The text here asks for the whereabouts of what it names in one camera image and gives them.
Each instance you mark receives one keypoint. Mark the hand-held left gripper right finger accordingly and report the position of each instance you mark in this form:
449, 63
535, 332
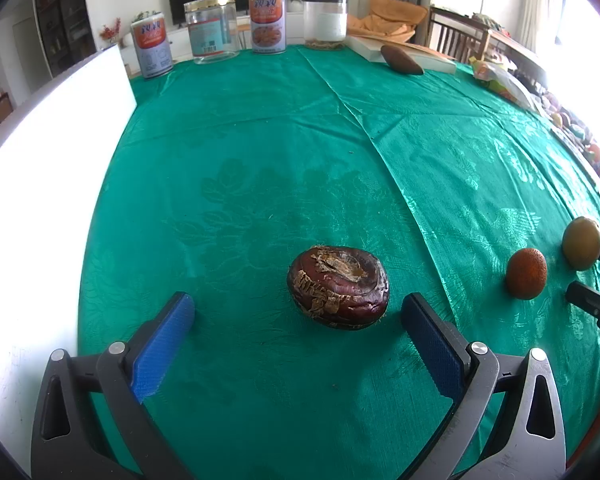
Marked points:
432, 345

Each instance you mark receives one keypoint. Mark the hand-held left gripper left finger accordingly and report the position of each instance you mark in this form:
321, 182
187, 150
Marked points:
165, 340

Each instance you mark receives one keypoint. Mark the olive green citrus fruit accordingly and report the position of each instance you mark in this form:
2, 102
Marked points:
582, 242

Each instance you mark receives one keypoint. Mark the dark brown shrivelled fruit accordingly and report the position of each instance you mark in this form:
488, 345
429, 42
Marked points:
340, 290

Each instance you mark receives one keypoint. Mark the small orange tangerine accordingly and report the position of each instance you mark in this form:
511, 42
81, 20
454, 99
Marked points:
526, 274

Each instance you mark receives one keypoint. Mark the pile of assorted fruit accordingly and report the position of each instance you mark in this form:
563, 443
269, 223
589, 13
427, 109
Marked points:
580, 135

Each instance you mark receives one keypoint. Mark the white foam board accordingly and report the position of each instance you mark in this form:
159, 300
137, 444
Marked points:
45, 200

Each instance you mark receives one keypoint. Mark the green tablecloth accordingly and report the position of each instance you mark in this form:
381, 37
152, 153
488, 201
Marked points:
260, 170

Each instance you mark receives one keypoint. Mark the clear plastic bag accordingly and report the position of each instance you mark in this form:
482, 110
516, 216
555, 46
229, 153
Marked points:
505, 82

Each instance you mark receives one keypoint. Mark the wooden dining table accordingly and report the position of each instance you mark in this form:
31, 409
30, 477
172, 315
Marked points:
517, 52

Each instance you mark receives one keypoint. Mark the white sheer curtain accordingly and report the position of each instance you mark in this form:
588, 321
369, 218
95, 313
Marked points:
540, 5

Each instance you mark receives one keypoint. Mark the white book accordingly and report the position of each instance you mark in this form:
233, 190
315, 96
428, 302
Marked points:
430, 59

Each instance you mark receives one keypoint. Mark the dark wooden chair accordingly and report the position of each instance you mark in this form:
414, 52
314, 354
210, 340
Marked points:
452, 35

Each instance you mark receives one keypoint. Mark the dark brown sweet potato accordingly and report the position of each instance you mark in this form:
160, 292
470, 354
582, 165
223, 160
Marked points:
402, 60

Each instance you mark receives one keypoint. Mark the white can red label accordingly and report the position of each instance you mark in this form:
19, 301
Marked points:
268, 25
152, 50

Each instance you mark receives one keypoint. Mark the white television cabinet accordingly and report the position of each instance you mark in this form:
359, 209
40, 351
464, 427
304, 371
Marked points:
180, 50

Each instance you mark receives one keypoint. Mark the clear jar gold lid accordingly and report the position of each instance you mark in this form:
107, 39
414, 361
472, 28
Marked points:
211, 32

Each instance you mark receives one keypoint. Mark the red flowers in vase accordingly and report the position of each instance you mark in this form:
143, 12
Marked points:
110, 32

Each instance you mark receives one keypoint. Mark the orange lounge chair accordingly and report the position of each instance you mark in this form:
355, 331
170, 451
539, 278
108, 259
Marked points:
387, 17

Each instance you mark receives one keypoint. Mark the clear jar black lid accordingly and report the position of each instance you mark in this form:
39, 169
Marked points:
325, 25

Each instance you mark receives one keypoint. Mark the dark display cabinet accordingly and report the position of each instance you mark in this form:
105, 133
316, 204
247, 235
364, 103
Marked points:
65, 15

